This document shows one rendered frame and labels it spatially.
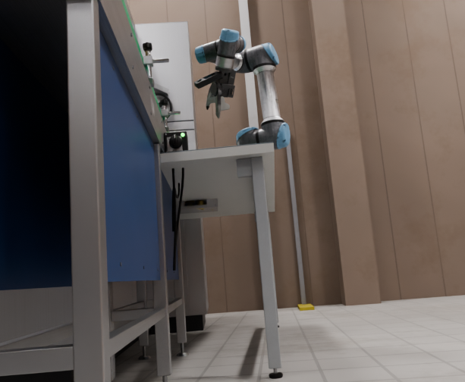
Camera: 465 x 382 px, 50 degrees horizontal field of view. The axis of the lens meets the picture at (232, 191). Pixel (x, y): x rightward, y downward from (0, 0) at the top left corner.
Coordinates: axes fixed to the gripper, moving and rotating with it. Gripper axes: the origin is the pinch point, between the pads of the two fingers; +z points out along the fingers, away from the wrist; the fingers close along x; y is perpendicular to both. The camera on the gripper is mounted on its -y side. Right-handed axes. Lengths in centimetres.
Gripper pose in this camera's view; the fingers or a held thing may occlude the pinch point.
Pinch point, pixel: (211, 114)
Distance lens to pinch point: 214.3
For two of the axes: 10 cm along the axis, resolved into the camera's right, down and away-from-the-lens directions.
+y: 9.2, 0.3, 4.0
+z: -1.8, 9.2, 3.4
